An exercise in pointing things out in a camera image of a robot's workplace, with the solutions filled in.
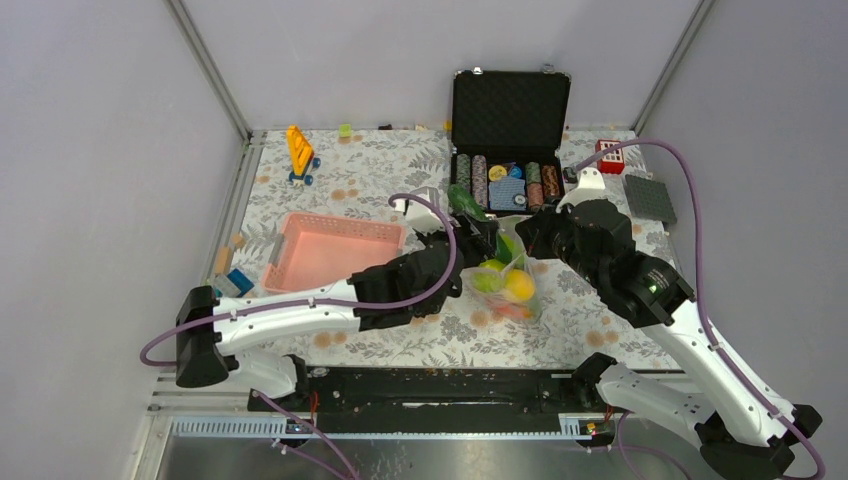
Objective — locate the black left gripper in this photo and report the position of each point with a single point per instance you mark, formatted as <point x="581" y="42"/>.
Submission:
<point x="477" y="238"/>

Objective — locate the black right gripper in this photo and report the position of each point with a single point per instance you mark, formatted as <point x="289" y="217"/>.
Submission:
<point x="535" y="233"/>

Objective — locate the green pear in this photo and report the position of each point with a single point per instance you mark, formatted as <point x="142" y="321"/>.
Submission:
<point x="489" y="277"/>

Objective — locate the green cucumber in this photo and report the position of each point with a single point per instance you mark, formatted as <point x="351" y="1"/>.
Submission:
<point x="463" y="202"/>

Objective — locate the clear zip top bag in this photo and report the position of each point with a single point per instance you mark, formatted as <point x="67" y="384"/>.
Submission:
<point x="507" y="224"/>

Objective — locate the orange fruit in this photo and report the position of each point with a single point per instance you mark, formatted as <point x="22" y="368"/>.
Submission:
<point x="518" y="286"/>

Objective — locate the red orange mango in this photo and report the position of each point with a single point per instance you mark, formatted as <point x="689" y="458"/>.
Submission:
<point x="513" y="311"/>

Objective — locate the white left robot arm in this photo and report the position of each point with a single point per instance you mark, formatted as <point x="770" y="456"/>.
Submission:
<point x="219" y="339"/>

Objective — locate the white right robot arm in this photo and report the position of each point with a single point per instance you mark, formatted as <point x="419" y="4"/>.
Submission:
<point x="741" y="427"/>

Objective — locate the grey building baseplate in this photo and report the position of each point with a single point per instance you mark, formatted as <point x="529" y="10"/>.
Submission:
<point x="649" y="199"/>

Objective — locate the red grid toy block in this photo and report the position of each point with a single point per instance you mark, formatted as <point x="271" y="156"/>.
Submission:
<point x="613" y="162"/>

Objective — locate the black poker chip case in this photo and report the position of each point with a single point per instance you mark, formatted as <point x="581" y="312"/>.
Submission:
<point x="507" y="129"/>

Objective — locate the floral table mat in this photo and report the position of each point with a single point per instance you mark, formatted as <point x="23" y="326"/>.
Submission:
<point x="355" y="179"/>

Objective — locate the pink plastic basket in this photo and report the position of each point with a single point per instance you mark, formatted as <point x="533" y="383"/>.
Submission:
<point x="313" y="250"/>

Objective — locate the yellow toy cart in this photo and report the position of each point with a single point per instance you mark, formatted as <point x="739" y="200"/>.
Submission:
<point x="302" y="155"/>

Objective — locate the wooden block pile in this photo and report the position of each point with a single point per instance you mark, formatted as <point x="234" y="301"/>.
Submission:
<point x="225" y="279"/>

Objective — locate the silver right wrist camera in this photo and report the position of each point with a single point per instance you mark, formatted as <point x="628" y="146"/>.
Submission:
<point x="590" y="186"/>

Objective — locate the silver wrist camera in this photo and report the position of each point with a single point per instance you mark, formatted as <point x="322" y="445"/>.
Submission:
<point x="590" y="186"/>
<point x="420" y="210"/>

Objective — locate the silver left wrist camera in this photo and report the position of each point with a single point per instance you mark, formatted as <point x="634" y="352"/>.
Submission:
<point x="420" y="210"/>

